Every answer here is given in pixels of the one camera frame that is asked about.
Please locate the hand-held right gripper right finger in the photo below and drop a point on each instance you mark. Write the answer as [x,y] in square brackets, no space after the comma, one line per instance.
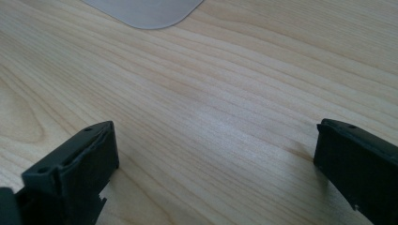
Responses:
[356,165]

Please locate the grey flat mat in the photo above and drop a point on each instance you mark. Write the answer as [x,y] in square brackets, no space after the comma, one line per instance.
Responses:
[147,12]

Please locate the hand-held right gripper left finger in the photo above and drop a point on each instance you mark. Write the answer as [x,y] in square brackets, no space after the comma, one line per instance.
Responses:
[78,162]

